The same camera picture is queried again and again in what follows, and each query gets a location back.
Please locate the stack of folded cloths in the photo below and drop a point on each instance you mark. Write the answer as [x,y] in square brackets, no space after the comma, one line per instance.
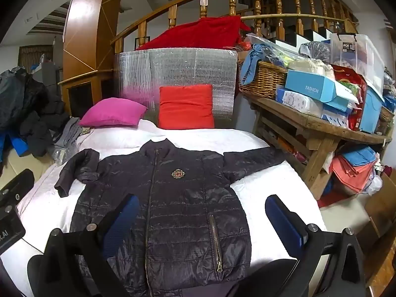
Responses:
[349,173]

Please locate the pile of dark clothes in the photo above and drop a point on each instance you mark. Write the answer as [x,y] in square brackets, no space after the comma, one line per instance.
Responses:
[31,105]

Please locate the blue plastic bin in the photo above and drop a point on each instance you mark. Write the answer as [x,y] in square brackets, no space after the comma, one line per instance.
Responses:
[371,111]

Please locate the wooden stair railing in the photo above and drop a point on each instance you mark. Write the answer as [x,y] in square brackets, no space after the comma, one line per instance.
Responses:
[256,0]

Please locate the white quilted bed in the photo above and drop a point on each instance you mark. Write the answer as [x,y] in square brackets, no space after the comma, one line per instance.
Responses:
[256,188]

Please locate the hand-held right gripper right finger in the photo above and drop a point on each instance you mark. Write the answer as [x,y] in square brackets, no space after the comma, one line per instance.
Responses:
[283,222]

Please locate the cream knitted blanket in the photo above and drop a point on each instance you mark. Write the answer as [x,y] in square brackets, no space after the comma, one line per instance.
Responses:
[309,68]

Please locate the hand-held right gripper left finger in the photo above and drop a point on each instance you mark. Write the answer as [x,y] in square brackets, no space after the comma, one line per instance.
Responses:
[123,222]

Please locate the red gift bag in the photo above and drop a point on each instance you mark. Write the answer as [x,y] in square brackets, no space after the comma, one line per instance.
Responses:
[349,74]

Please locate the red blanket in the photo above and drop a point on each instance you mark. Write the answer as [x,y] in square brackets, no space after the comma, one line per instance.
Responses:
[201,32]

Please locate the white printed tissue pack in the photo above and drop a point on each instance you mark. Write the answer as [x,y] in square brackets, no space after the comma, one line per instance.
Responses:
[300,102]

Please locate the red pillow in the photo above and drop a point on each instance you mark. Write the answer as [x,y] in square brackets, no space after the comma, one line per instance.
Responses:
[185,106]

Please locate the white plastic bag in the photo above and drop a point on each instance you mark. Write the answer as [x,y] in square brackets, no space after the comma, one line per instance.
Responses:
[375,184]

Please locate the clear plastic storage bin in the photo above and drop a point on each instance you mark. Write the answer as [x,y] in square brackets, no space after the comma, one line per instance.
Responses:
[349,52]

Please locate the grey patterned plastic bag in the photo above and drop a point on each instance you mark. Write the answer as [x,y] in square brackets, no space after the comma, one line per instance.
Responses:
[315,51]

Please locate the magenta pillow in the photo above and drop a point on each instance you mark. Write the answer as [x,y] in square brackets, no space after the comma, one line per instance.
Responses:
[113,113]

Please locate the grey pants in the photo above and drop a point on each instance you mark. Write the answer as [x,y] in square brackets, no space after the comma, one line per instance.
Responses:
[68,139]

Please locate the silver foil insulation mat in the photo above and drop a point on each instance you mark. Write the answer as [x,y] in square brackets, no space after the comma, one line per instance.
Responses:
[185,65]

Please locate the blue cardboard box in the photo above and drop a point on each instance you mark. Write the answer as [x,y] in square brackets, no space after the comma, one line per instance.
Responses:
[309,83]

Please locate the wooden table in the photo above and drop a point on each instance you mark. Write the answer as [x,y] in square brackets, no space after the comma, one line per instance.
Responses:
[318,130]

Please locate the blue cloth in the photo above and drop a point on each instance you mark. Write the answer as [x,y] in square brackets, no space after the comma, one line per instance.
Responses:
[260,52]

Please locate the small wicker basket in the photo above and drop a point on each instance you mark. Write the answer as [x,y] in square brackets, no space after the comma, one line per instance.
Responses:
[388,114]

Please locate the wooden arch cabinet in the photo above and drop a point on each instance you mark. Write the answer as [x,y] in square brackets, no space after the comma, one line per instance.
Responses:
[86,37]

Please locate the black puffer jacket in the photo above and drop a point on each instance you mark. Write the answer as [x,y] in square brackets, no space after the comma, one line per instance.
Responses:
[185,222]

